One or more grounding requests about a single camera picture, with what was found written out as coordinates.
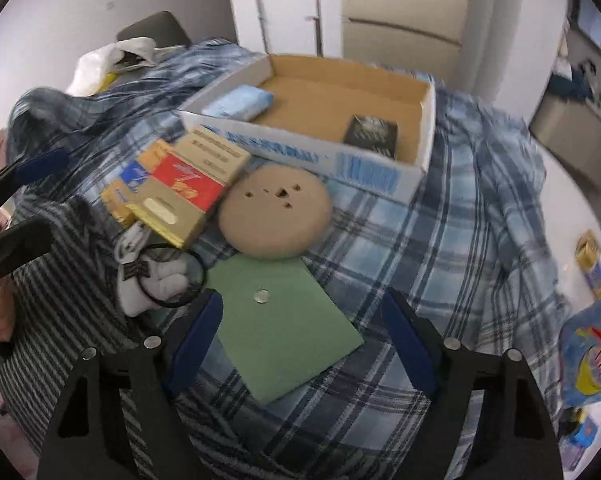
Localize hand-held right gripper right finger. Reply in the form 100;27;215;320
381;289;565;480

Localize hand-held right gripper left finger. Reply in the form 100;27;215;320
36;290;224;480

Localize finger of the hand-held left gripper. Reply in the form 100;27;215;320
0;147;74;226

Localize white socks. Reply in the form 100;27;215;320
118;252;194;317

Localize black hair tie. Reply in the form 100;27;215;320
138;242;207;309

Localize kraft tissue box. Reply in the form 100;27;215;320
125;177;207;250

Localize round tan wooden disc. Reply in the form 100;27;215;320
217;164;334;261

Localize kraft printed box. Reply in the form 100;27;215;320
173;125;252;186

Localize white cardboard box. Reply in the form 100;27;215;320
178;53;437;202

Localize grey striped cloth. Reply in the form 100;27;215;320
0;200;181;463

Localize blue plaid blanket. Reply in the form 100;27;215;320
8;37;574;480

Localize white plastic bag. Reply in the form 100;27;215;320
66;37;156;97

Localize colourful printed bag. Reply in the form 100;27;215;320
558;287;601;411

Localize gold box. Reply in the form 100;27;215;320
575;230;601;296

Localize black patterned box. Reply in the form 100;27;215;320
343;115;399;161

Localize blue tissue pack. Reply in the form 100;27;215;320
200;85;274;122

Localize beige desk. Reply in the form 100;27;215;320
528;75;601;193

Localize grey pole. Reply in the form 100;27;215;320
248;0;272;56

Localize dark blue garment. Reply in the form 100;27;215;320
551;62;599;103

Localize beige wardrobe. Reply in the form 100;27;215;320
341;0;474;81

